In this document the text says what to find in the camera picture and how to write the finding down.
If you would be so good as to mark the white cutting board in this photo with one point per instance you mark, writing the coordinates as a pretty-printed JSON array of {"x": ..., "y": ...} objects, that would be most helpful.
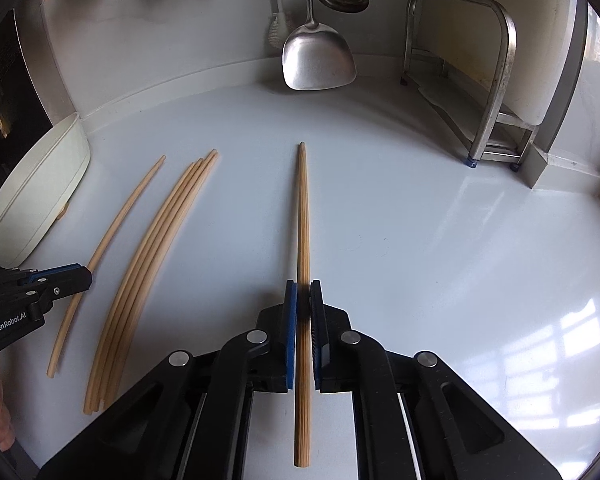
[{"x": 545, "y": 60}]

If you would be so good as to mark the white round bowl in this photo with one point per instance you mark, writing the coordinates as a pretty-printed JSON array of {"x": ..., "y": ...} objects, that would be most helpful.
[{"x": 35, "y": 195}]

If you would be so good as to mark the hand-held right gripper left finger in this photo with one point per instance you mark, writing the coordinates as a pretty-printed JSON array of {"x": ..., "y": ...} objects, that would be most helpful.
[{"x": 291, "y": 335}]

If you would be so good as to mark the dark stainless cooker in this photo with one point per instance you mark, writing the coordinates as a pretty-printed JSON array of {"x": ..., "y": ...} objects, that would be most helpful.
[{"x": 10, "y": 85}]

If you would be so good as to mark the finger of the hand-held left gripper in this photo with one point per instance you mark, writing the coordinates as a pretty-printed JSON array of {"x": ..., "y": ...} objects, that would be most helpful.
[
  {"x": 45, "y": 273},
  {"x": 65, "y": 282}
]

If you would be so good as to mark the single wooden chopstick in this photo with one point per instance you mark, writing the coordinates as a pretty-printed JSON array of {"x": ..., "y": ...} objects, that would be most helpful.
[
  {"x": 307, "y": 220},
  {"x": 300, "y": 220},
  {"x": 124, "y": 210}
]

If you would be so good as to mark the grey metal corner post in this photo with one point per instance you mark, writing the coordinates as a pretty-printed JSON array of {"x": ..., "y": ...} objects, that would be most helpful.
[{"x": 565, "y": 85}]

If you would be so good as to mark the steel cutting board rack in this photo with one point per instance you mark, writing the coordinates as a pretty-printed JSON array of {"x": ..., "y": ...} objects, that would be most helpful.
[{"x": 505, "y": 60}]

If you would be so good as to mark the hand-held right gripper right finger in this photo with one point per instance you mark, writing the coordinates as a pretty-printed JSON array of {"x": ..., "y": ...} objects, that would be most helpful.
[{"x": 316, "y": 335}]

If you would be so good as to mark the white bottle brush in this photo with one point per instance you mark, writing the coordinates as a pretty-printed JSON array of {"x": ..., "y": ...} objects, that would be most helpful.
[{"x": 280, "y": 27}]

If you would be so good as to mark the steel wok spatula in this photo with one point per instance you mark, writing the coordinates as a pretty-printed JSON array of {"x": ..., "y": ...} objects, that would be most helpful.
[{"x": 320, "y": 60}]

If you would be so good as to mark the bundle of wooden chopsticks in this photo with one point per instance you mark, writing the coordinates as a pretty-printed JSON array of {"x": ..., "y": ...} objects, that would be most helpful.
[{"x": 145, "y": 260}]

